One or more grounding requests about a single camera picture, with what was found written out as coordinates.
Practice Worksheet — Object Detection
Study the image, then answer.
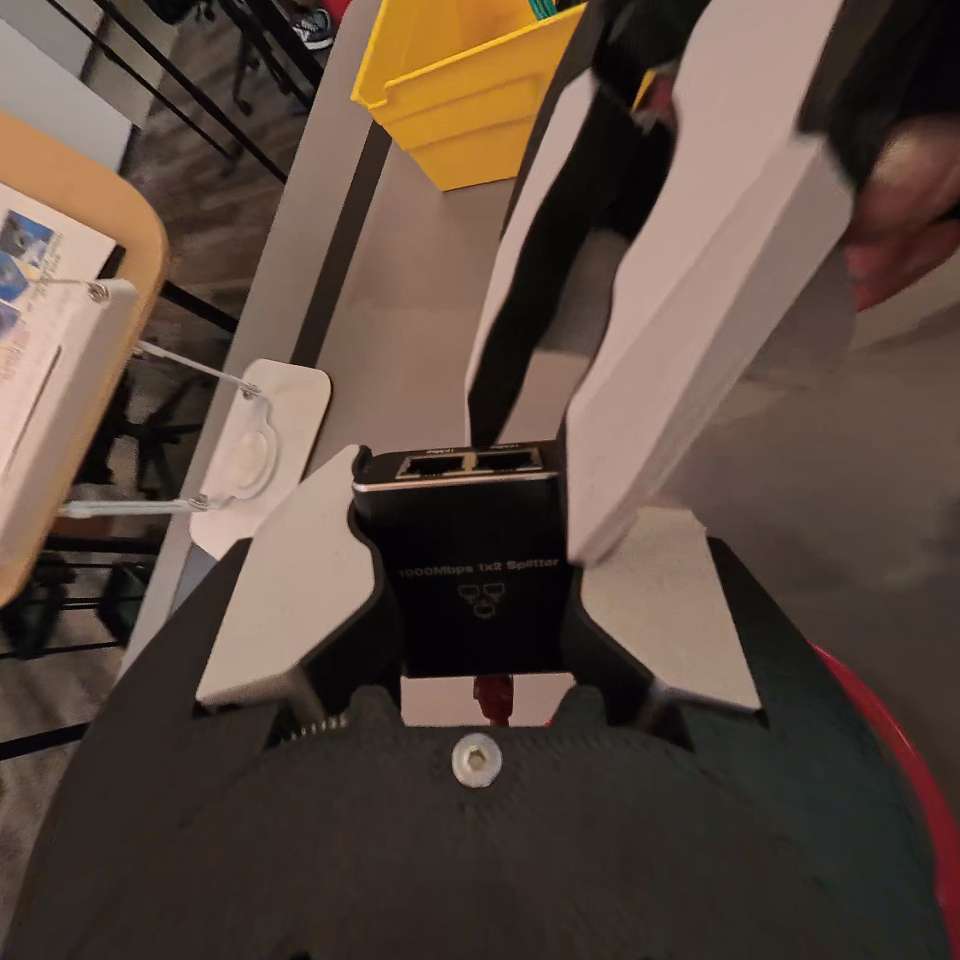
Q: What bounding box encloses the wooden table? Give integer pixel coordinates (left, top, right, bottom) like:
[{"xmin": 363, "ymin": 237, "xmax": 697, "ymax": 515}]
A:
[{"xmin": 0, "ymin": 112, "xmax": 170, "ymax": 609}]

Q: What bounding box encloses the red ethernet cable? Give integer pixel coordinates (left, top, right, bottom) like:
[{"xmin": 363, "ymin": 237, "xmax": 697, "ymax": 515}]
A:
[{"xmin": 472, "ymin": 672, "xmax": 519, "ymax": 729}]

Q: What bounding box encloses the red round object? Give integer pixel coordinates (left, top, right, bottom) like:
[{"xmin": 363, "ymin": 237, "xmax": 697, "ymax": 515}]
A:
[{"xmin": 813, "ymin": 643, "xmax": 960, "ymax": 901}]

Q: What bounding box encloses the black ethernet splitter box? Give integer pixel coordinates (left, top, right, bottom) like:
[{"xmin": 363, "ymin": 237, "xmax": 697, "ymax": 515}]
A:
[{"xmin": 352, "ymin": 441, "xmax": 575, "ymax": 680}]

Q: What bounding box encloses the printed paper sheet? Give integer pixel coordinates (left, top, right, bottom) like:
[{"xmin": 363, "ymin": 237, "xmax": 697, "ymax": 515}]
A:
[{"xmin": 0, "ymin": 183, "xmax": 118, "ymax": 481}]

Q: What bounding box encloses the person's right hand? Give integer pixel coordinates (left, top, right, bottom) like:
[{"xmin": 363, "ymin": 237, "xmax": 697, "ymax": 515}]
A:
[{"xmin": 843, "ymin": 116, "xmax": 960, "ymax": 312}]

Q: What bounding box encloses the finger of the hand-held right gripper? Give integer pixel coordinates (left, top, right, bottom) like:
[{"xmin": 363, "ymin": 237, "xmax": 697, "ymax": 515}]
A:
[
  {"xmin": 564, "ymin": 0, "xmax": 858, "ymax": 569},
  {"xmin": 463, "ymin": 71, "xmax": 678, "ymax": 451}
]

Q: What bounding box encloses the yellow plastic bin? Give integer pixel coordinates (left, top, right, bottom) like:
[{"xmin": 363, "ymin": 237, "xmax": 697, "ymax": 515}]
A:
[{"xmin": 351, "ymin": 0, "xmax": 655, "ymax": 193}]

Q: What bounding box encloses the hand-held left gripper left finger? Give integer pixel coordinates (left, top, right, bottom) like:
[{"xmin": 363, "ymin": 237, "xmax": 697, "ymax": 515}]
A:
[{"xmin": 195, "ymin": 442, "xmax": 406, "ymax": 723}]

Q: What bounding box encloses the white rounded plate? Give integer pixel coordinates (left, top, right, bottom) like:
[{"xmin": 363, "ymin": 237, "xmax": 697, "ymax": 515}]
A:
[{"xmin": 187, "ymin": 358, "xmax": 333, "ymax": 560}]

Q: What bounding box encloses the black metal table frame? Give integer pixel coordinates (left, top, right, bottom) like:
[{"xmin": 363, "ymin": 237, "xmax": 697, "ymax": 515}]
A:
[{"xmin": 45, "ymin": 0, "xmax": 324, "ymax": 185}]

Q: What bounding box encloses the thin metal rod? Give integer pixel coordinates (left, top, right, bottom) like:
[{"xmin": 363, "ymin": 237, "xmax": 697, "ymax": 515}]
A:
[
  {"xmin": 58, "ymin": 495, "xmax": 209, "ymax": 520},
  {"xmin": 135, "ymin": 341, "xmax": 261, "ymax": 397}
]

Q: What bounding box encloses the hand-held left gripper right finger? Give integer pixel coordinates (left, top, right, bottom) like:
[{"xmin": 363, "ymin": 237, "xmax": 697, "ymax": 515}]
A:
[{"xmin": 561, "ymin": 508, "xmax": 764, "ymax": 726}]

